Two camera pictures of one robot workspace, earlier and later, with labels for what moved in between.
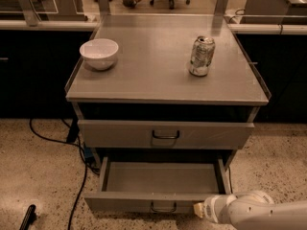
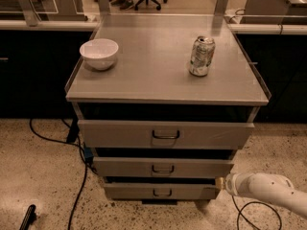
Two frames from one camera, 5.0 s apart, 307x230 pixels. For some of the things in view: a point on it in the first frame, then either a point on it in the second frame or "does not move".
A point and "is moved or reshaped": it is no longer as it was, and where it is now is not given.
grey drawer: x=156 y=185 is moved or reshaped
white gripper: x=209 y=209 → x=230 y=183
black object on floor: x=30 y=218 does not move
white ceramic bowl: x=99 y=54 does not move
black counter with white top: x=36 y=60 does not move
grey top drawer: x=163 y=134 does not move
